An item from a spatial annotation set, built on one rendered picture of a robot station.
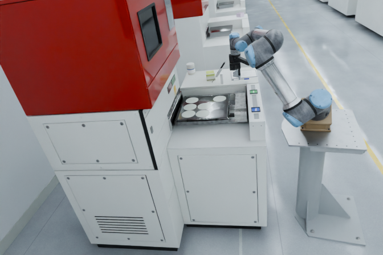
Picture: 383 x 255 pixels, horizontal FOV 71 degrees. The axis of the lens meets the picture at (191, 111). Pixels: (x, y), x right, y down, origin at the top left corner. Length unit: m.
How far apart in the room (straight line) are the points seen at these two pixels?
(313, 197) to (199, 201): 0.82
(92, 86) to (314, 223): 1.84
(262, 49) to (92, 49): 0.86
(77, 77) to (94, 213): 1.03
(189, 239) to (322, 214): 1.04
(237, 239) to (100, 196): 1.05
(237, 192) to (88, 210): 1.03
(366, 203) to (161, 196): 1.64
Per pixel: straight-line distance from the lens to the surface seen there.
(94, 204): 2.03
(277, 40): 1.57
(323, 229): 2.36
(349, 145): 1.78
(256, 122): 1.67
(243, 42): 1.91
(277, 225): 2.34
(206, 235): 2.30
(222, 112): 1.90
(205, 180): 1.90
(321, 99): 1.63
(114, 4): 1.26
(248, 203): 2.03
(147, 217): 1.97
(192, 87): 2.19
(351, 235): 2.38
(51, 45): 1.47
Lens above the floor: 1.85
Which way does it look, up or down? 29 degrees down
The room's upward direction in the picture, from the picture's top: 9 degrees counter-clockwise
